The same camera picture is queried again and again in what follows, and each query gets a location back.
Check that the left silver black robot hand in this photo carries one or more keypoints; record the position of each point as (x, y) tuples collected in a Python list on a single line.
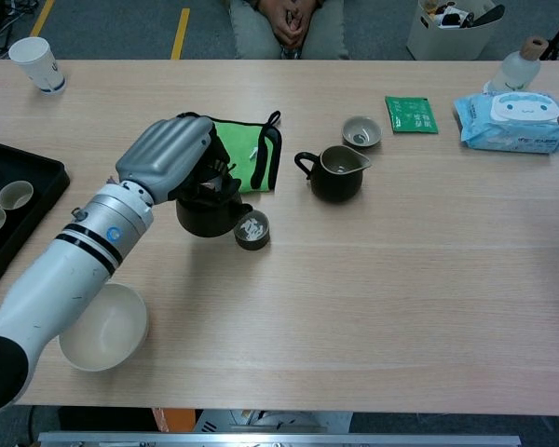
[(163, 153)]

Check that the dark green tea cup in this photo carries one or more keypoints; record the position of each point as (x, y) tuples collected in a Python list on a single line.
[(252, 230)]

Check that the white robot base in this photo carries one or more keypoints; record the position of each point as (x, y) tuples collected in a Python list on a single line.
[(270, 421)]

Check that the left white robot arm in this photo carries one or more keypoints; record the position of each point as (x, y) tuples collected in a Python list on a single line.
[(60, 279)]

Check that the blue wet wipes pack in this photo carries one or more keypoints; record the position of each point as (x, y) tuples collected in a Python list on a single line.
[(512, 123)]

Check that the clear bottle with wooden cap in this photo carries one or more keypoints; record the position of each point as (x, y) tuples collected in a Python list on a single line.
[(517, 70)]

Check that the green cloth with black trim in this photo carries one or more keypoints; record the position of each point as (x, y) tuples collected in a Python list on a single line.
[(244, 153)]

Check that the dark green ladle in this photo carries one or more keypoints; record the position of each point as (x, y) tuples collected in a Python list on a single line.
[(489, 14)]

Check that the black tray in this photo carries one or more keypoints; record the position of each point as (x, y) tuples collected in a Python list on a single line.
[(28, 167)]

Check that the white storage bin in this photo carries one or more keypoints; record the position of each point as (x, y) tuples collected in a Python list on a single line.
[(447, 42)]

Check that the seated person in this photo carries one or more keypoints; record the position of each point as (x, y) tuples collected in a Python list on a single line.
[(256, 37)]

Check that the white paper cup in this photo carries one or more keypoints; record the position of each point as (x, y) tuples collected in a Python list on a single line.
[(37, 65)]

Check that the green tea packet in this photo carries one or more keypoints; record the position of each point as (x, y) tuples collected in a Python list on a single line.
[(411, 115)]

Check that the dark brown pitcher with spout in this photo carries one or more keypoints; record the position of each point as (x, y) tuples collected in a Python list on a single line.
[(337, 186)]

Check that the large beige bowl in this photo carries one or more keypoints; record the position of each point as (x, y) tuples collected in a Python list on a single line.
[(114, 330)]

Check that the small grey tea bowl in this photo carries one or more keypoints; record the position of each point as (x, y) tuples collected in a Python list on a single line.
[(362, 131)]

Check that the black equipment stand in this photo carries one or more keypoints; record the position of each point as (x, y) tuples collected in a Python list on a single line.
[(0, 23)]

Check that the aluminium rail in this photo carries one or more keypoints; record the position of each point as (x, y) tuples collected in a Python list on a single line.
[(279, 440)]

